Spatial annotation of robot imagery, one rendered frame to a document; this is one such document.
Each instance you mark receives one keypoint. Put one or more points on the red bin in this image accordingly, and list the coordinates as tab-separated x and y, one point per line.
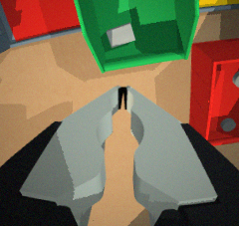
207	82

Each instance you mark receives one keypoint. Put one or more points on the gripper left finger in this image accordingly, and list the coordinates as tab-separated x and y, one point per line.
62	165

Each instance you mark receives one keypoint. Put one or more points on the green bin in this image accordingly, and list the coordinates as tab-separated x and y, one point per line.
160	27

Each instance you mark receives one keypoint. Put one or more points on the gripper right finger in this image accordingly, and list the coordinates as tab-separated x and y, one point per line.
175	167

